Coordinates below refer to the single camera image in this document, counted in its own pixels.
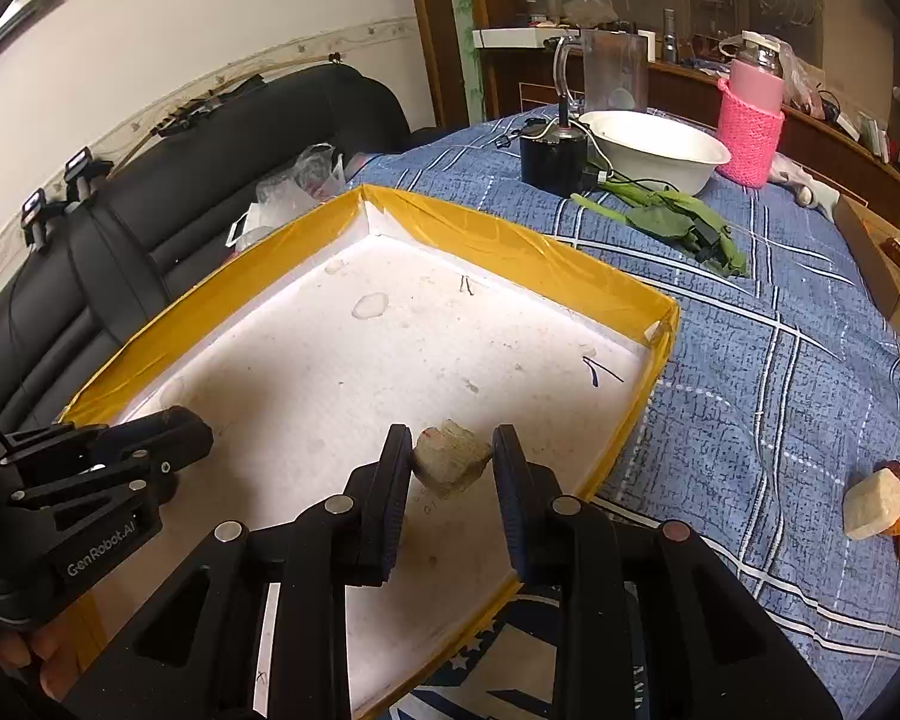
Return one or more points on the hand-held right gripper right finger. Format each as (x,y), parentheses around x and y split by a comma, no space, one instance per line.
(510,502)

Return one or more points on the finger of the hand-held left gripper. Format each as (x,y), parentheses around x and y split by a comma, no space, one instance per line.
(176,442)

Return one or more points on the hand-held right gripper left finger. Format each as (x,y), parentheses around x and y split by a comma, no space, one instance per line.
(394,499)

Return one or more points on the rough beige cube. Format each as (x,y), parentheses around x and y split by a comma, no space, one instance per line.
(450,459)

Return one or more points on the white tray yellow taped rim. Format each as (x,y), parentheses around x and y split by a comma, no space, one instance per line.
(330,345)

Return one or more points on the smooth beige cube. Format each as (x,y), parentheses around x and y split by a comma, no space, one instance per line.
(872,506)

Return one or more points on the cardboard box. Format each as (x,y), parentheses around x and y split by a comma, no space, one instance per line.
(866,259)

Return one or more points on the person's left hand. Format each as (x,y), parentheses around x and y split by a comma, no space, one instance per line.
(45,652)

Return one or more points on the black leather sofa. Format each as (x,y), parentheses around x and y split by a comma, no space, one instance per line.
(157,202)

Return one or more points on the black clamp white label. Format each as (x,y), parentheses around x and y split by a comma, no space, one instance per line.
(86,169)
(39,214)

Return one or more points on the blue plaid tablecloth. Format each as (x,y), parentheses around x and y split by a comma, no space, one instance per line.
(757,390)

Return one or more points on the clear plastic bag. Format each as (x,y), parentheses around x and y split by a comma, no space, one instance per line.
(292,187)

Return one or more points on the green leafy vegetable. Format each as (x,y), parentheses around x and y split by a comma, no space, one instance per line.
(667,221)

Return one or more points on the black cylindrical appliance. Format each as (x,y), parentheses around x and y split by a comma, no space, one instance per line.
(551,157)

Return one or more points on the white bowl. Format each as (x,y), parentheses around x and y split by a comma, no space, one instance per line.
(652,150)

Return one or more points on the dark red date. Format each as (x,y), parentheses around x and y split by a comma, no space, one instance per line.
(896,251)
(895,469)

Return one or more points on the clear plastic pitcher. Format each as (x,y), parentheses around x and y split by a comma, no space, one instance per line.
(611,67)

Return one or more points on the silver flashlight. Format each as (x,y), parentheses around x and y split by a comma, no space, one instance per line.
(670,37)

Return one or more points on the bamboo wall poster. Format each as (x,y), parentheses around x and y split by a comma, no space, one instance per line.
(466,22)

